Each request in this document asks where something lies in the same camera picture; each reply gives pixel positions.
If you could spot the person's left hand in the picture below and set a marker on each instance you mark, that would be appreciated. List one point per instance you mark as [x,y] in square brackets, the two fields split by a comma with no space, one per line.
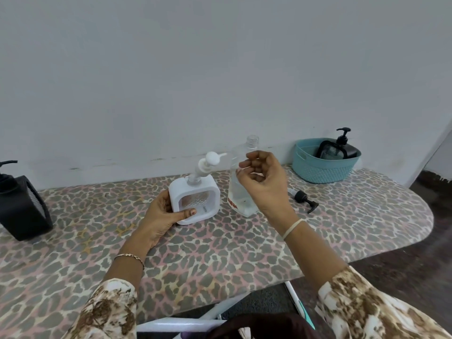
[159,222]

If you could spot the person's right hand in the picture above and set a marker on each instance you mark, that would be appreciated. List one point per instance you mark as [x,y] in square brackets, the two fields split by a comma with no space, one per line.
[272,187]

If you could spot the black pump with long tube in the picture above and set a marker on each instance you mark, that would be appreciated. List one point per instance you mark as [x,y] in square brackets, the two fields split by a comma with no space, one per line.
[302,197]

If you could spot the tall clear plastic bottle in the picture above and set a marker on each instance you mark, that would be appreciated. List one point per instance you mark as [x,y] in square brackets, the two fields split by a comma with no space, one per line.
[240,197]

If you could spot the white soap dispenser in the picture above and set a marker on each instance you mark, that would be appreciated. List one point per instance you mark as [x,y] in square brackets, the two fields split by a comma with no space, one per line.
[194,204]

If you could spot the teal plastic basket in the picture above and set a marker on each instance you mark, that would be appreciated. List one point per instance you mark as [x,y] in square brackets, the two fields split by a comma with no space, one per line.
[325,171]

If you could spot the white pump head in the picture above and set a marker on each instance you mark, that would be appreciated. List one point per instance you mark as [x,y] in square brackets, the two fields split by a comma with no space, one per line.
[208,162]

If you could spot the black square soap dispenser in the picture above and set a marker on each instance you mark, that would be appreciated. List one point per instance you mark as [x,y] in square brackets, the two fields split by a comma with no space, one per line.
[332,151]

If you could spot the short black pump head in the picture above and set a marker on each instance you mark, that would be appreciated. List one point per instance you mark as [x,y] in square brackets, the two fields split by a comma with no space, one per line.
[343,137]

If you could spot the person's right forearm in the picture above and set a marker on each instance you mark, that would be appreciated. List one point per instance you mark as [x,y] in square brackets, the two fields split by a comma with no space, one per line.
[318,257]

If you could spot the person's left forearm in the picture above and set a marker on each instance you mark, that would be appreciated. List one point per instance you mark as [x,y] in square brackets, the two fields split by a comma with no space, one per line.
[123,271]

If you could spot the person's dark maroon garment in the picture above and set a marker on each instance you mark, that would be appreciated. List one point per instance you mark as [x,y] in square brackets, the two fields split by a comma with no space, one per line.
[265,328]

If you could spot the white wrist band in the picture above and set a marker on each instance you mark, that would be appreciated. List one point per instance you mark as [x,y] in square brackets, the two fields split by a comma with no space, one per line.
[293,229]

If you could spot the leopard print ironing board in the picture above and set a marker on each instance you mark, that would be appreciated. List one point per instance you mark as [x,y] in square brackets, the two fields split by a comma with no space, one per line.
[219,250]

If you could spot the white ironing board leg frame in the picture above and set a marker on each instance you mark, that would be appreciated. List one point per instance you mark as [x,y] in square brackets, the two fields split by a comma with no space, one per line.
[183,323]

